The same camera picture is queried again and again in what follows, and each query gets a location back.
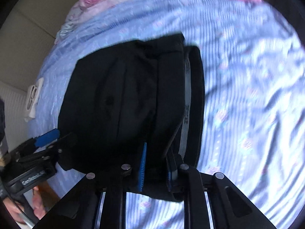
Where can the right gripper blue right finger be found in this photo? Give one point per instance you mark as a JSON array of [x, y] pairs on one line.
[[173, 162]]

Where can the white folded cloth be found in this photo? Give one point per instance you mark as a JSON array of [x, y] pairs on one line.
[[32, 98]]

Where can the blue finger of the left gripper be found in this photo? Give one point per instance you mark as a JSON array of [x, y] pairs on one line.
[[47, 138]]

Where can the light floral pillow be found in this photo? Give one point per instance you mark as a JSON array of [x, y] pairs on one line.
[[70, 23]]

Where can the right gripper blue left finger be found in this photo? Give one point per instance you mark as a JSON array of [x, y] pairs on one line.
[[141, 174]]

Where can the black pants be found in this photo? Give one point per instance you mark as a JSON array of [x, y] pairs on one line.
[[122, 96]]

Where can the blue patterned bed sheet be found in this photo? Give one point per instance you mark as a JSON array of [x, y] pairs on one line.
[[253, 65]]

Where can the person's left hand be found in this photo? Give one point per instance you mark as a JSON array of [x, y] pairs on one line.
[[14, 207]]

